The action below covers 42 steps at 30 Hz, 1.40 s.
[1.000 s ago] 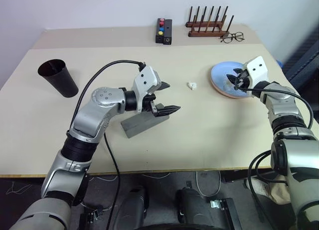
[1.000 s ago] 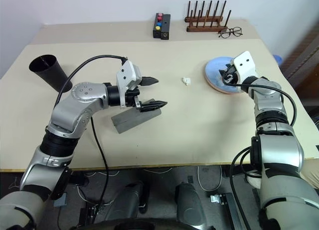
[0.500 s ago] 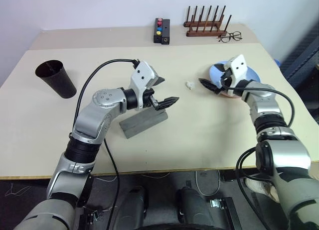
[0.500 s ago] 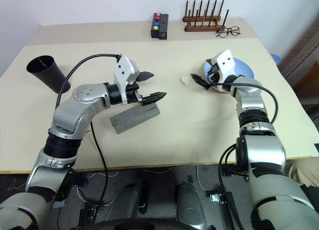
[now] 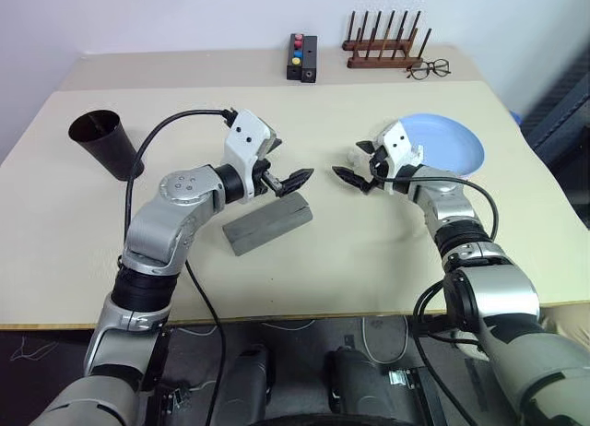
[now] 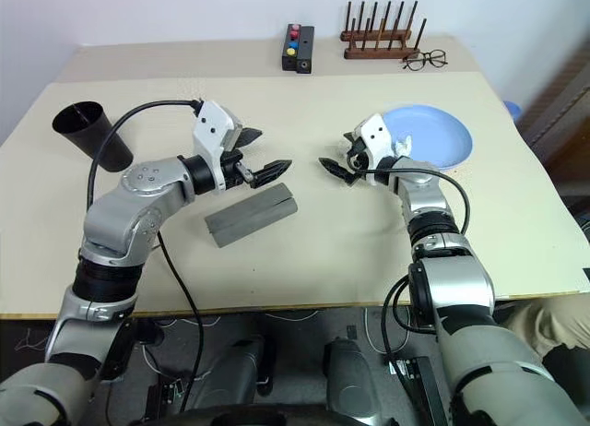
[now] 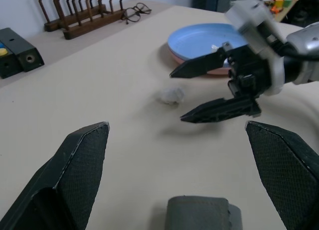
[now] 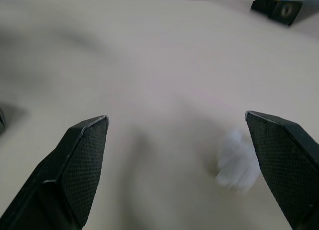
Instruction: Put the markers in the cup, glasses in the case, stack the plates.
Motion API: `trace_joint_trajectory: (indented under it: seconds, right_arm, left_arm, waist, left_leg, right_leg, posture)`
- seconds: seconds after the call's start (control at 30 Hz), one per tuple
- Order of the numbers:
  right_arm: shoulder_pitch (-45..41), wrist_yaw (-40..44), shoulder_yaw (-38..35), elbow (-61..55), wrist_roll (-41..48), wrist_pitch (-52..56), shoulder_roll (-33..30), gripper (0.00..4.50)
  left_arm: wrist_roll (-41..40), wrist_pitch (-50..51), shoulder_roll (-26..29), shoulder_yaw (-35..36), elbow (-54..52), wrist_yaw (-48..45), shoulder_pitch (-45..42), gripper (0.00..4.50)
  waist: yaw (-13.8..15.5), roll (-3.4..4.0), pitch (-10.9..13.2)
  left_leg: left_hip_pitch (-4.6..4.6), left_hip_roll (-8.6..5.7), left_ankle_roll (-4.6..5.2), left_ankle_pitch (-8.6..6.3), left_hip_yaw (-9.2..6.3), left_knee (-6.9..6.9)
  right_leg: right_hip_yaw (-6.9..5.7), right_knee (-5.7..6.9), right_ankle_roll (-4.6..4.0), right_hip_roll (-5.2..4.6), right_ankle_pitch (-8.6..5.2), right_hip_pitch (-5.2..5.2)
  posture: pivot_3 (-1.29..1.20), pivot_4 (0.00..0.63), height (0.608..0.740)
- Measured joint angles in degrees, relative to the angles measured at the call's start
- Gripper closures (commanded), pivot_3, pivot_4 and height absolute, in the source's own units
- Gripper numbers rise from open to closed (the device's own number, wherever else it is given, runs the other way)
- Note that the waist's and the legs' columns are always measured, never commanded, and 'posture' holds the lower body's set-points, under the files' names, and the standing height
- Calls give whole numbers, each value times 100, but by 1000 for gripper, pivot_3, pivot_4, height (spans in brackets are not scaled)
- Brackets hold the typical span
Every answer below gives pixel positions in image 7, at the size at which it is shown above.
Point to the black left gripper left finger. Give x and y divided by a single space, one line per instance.
49 185

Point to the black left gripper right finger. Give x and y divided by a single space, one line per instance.
289 175

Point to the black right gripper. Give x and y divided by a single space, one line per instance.
251 70

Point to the dark grey glasses case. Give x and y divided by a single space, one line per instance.
199 215

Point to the brown framed glasses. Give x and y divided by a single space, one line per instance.
130 14

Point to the pink plate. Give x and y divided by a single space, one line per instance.
214 72

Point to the crumpled white plastic wrap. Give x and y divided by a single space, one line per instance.
170 95

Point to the light blue plate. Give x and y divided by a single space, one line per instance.
194 40

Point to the shelf with colourful toys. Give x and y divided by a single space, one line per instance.
286 3

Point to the black box with coloured buttons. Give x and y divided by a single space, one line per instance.
10 68

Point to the black box with round hole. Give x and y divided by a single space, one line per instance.
30 58

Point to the dark wooden peg rack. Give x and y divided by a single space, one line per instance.
94 22

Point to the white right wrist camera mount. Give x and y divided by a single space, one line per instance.
249 23

